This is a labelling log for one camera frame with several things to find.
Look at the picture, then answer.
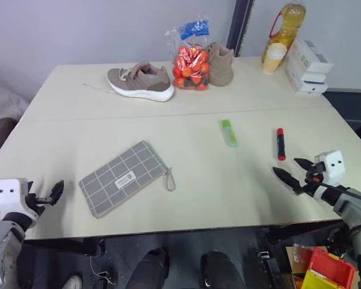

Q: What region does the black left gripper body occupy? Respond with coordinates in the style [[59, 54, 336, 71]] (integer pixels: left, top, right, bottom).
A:
[[23, 180, 51, 218]]

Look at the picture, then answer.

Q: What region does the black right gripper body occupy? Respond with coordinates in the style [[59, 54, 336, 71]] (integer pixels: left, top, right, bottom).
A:
[[299, 161, 326, 198]]

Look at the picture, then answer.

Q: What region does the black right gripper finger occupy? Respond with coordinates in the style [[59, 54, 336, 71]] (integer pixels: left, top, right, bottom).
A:
[[272, 166, 304, 196], [293, 157, 315, 173]]

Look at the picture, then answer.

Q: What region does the grey checked pencil pouch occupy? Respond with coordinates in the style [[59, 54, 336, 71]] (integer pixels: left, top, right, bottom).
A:
[[78, 140, 177, 219]]

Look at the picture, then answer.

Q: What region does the red and black marker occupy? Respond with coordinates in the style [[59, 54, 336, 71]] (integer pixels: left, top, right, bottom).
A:
[[276, 128, 287, 162]]

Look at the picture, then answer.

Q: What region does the green highlighter pen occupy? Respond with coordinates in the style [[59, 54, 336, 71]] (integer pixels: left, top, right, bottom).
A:
[[221, 119, 239, 148]]

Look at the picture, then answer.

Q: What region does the brown cardboard box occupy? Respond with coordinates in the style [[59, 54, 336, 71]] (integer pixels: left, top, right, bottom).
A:
[[285, 246, 315, 289]]

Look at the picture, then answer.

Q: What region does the red plastic storage bin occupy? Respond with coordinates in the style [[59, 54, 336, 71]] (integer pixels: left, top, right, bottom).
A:
[[303, 246, 356, 289]]

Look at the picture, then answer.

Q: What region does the white shoe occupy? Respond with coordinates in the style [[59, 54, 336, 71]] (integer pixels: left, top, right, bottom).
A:
[[58, 274, 84, 289]]

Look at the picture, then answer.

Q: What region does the yellow plastic storage bin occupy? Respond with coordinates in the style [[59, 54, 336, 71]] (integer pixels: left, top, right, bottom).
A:
[[301, 269, 335, 289]]

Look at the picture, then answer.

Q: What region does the dark rounded shape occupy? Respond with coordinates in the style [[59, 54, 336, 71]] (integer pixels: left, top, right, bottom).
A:
[[200, 249, 246, 289], [129, 246, 170, 289]]

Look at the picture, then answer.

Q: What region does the brown sneaker seen heel-on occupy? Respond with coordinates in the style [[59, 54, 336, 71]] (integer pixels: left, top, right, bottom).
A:
[[205, 41, 236, 87]]

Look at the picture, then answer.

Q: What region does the yellow cooking oil bottle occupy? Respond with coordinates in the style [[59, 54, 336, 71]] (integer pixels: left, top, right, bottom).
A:
[[261, 0, 307, 66]]

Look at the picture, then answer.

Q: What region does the brown sneaker with white sole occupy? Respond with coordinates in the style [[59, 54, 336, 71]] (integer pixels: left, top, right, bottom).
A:
[[107, 61, 176, 102]]

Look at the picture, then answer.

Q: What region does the plastic bag of orange fruit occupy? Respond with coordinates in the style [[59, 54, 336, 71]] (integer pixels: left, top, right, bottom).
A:
[[164, 18, 212, 92]]

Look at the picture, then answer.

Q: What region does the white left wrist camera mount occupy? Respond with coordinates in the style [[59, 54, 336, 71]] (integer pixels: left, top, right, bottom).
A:
[[0, 178, 39, 229]]

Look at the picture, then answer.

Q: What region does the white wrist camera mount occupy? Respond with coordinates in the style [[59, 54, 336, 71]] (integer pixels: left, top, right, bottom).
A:
[[0, 178, 39, 229], [313, 149, 346, 187]]

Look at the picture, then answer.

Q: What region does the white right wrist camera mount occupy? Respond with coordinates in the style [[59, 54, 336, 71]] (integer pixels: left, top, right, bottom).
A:
[[313, 149, 346, 187]]

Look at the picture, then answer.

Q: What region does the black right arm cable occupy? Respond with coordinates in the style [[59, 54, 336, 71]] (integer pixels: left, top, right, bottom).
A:
[[318, 182, 361, 204]]

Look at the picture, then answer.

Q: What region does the black table frame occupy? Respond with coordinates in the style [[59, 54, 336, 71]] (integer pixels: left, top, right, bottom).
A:
[[21, 221, 347, 257]]

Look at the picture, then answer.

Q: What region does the dark blue vertical post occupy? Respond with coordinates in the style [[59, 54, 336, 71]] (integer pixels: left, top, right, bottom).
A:
[[227, 0, 256, 58]]

